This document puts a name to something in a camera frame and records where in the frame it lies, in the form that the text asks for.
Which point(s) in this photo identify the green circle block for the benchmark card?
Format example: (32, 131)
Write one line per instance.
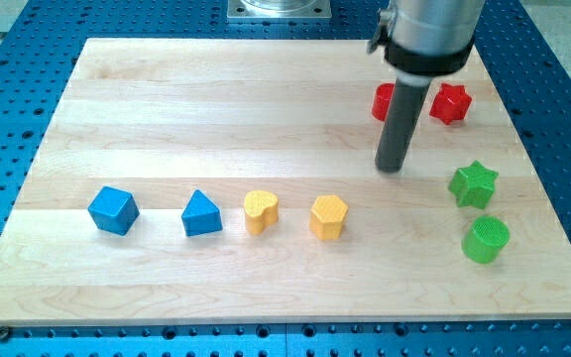
(485, 239)

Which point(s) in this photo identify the blue triangle block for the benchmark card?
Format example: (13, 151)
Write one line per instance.
(201, 215)

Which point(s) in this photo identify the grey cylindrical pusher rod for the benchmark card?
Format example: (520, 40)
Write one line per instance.
(405, 107)

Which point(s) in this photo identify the blue cube block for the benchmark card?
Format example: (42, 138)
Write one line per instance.
(113, 210)

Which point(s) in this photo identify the wooden board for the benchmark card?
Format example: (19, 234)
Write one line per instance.
(161, 118)

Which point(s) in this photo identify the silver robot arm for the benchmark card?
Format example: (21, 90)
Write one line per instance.
(423, 39)

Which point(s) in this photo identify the yellow hexagon block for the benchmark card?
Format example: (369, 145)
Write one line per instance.
(327, 217)

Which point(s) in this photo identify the yellow heart block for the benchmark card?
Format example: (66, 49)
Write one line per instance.
(261, 210)

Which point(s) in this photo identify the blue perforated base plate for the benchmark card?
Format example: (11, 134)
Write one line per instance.
(39, 45)

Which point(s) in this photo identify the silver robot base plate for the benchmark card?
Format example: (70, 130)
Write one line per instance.
(278, 9)

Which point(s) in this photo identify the red circle block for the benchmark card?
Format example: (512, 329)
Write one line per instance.
(382, 99)

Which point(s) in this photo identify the red star block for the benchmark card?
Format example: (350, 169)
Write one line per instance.
(451, 103)

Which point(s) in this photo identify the green star block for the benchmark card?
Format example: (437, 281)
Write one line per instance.
(473, 185)

